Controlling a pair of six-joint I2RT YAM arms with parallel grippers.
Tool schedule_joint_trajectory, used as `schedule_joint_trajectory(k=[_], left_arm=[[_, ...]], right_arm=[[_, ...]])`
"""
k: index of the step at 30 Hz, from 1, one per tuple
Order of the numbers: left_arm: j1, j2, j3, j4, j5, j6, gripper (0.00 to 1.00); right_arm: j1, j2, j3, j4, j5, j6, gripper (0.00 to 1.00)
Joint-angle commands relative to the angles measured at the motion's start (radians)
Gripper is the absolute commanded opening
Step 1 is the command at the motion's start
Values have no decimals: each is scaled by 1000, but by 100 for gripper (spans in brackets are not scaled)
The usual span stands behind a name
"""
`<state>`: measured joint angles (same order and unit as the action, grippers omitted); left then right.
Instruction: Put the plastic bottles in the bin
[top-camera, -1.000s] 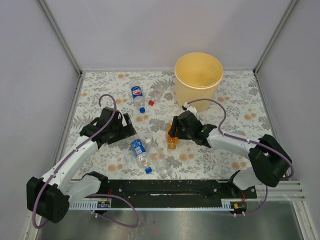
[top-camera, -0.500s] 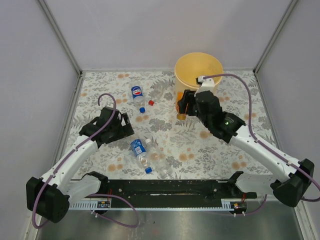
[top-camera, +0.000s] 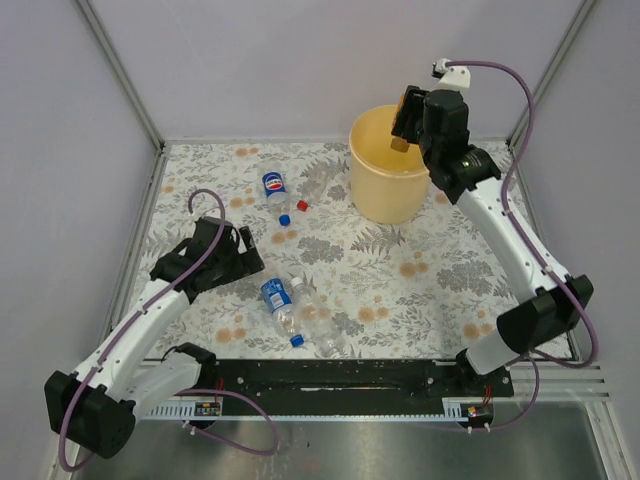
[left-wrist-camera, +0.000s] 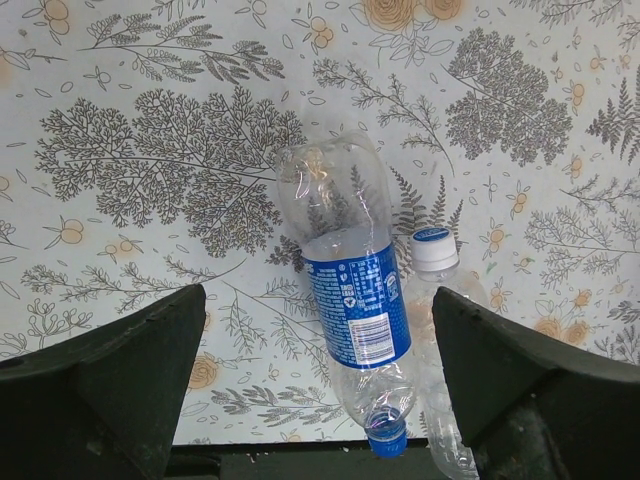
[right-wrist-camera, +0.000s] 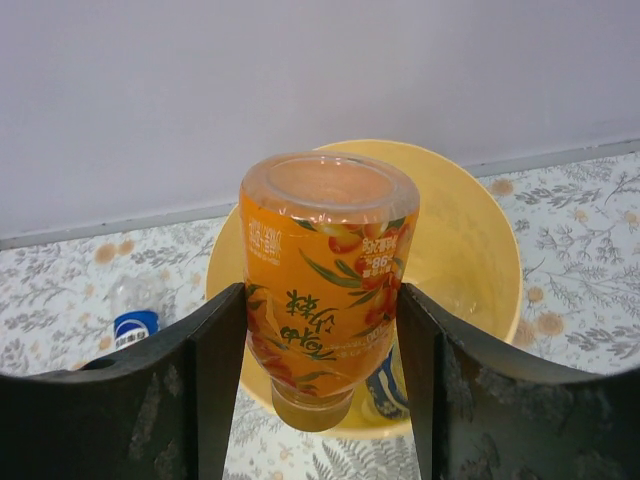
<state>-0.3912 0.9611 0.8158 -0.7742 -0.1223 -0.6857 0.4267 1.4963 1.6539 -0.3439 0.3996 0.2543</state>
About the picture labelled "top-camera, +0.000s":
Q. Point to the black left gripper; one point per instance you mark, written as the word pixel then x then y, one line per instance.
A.
pixel 246 264

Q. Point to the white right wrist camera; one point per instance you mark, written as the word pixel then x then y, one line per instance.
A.
pixel 454 78

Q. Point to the yellow plastic bin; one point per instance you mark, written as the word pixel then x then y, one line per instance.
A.
pixel 387 186

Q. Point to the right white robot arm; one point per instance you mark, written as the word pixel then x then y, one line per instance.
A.
pixel 550 299

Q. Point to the clear bottle red cap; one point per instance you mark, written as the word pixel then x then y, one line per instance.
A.
pixel 322 179

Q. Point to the Pepsi label plastic bottle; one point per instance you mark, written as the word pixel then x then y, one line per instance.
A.
pixel 277 196

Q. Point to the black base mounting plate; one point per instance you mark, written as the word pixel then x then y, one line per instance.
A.
pixel 352 382

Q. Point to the clear bottle white cap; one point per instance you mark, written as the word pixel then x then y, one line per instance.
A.
pixel 315 319

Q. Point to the floral patterned table mat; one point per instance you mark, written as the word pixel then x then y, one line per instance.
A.
pixel 427 288

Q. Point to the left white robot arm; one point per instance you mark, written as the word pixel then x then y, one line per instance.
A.
pixel 99 403

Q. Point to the aluminium frame post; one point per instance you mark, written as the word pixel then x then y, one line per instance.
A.
pixel 553 67
pixel 105 45

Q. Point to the right aluminium frame post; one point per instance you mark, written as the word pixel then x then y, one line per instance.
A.
pixel 553 67

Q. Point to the blue label bottle blue cap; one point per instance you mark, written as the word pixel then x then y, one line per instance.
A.
pixel 281 309

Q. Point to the white slotted cable duct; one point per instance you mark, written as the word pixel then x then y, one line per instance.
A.
pixel 430 410

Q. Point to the left aluminium frame post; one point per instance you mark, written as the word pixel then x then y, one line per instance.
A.
pixel 105 45

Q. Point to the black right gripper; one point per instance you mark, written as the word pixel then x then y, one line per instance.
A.
pixel 412 108

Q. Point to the orange label plastic bottle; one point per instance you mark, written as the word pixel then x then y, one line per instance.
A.
pixel 399 142

